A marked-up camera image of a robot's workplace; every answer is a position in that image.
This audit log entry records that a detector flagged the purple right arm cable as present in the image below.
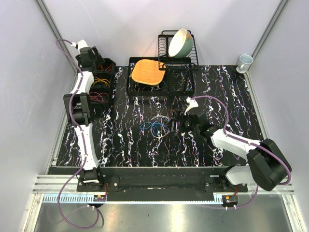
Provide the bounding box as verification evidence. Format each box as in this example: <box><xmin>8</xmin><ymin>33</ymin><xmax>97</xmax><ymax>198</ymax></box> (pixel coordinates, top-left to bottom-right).
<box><xmin>190</xmin><ymin>95</ymin><xmax>292</xmax><ymax>210</ymax></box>

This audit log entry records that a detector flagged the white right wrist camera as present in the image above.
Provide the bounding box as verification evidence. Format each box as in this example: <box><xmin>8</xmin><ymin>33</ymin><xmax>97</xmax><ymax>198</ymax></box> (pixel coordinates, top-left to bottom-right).
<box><xmin>184</xmin><ymin>97</ymin><xmax>198</xmax><ymax>115</ymax></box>

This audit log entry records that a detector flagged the white mug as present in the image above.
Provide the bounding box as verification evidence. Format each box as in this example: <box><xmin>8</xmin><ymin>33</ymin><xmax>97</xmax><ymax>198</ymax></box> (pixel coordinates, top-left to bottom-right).
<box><xmin>236</xmin><ymin>54</ymin><xmax>254</xmax><ymax>73</ymax></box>

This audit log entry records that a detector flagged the purple thin cable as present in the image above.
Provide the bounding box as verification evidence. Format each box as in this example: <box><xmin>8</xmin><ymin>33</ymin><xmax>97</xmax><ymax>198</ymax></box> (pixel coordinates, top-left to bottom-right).
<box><xmin>149</xmin><ymin>115</ymin><xmax>172</xmax><ymax>139</ymax></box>

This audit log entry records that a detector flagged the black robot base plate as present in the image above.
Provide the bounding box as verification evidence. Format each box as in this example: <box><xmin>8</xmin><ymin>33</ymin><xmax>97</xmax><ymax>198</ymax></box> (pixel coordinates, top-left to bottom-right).
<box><xmin>77</xmin><ymin>167</ymin><xmax>248</xmax><ymax>203</ymax></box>

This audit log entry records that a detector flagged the black near storage bin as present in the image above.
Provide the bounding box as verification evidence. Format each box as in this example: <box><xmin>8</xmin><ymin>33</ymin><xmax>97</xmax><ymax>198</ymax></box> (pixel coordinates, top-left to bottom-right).
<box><xmin>89</xmin><ymin>87</ymin><xmax>113</xmax><ymax>118</ymax></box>

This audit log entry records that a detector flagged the green ceramic bowl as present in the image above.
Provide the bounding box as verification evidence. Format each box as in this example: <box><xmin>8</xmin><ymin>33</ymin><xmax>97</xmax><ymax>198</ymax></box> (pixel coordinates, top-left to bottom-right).
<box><xmin>168</xmin><ymin>29</ymin><xmax>194</xmax><ymax>58</ymax></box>

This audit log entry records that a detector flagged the black low dish rack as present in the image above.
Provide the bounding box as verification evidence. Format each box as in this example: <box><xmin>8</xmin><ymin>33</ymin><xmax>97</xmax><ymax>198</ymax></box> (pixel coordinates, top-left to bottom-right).
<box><xmin>126</xmin><ymin>57</ymin><xmax>197</xmax><ymax>97</ymax></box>

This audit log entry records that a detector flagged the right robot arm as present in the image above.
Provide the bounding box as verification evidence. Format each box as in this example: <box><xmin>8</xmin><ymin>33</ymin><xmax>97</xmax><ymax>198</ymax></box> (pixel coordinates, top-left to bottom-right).
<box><xmin>171</xmin><ymin>111</ymin><xmax>292</xmax><ymax>192</ymax></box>

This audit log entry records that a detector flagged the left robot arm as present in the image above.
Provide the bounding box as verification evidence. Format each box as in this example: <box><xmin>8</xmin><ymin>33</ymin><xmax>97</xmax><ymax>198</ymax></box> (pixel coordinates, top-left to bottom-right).
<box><xmin>63</xmin><ymin>43</ymin><xmax>104</xmax><ymax>191</ymax></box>

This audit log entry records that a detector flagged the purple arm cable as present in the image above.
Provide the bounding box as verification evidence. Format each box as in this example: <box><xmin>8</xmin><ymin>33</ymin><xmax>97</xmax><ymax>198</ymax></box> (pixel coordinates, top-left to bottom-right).
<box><xmin>55</xmin><ymin>39</ymin><xmax>104</xmax><ymax>229</ymax></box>
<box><xmin>190</xmin><ymin>95</ymin><xmax>292</xmax><ymax>210</ymax></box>

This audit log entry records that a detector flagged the orange woven mat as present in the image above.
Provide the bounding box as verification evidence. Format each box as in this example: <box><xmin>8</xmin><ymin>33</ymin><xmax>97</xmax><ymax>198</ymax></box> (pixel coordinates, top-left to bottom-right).
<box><xmin>131</xmin><ymin>59</ymin><xmax>166</xmax><ymax>86</ymax></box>

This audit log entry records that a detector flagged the aluminium frame rail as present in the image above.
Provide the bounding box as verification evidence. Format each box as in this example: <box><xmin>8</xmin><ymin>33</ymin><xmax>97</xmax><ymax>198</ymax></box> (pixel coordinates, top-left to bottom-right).
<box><xmin>32</xmin><ymin>175</ymin><xmax>80</xmax><ymax>193</ymax></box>

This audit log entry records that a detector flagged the pink cable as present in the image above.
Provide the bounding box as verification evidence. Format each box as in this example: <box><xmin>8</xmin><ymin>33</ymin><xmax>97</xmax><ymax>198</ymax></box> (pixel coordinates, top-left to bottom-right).
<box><xmin>88</xmin><ymin>91</ymin><xmax>109</xmax><ymax>103</ymax></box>

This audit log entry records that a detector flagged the yellow cable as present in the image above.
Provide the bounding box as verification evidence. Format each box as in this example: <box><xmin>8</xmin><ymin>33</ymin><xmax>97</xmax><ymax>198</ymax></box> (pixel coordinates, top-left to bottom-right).
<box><xmin>93</xmin><ymin>77</ymin><xmax>111</xmax><ymax>87</ymax></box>

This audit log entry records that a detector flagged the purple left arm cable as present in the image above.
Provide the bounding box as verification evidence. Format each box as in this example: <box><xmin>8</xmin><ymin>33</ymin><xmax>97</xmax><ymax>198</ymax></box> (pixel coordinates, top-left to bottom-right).
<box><xmin>55</xmin><ymin>39</ymin><xmax>104</xmax><ymax>229</ymax></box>

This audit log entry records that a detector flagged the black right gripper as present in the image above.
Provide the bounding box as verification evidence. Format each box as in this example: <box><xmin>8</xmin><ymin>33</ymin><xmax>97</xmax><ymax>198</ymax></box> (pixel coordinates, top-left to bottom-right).
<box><xmin>166</xmin><ymin>111</ymin><xmax>199</xmax><ymax>134</ymax></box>

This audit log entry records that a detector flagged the blue cable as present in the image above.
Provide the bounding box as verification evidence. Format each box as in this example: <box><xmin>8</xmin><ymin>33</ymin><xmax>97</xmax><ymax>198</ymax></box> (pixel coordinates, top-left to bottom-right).
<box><xmin>139</xmin><ymin>118</ymin><xmax>169</xmax><ymax>138</ymax></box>

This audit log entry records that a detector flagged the black tall dish rack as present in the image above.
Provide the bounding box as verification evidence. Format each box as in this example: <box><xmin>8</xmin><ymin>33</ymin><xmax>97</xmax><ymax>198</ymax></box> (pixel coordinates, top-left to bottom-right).
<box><xmin>158</xmin><ymin>30</ymin><xmax>198</xmax><ymax>71</ymax></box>

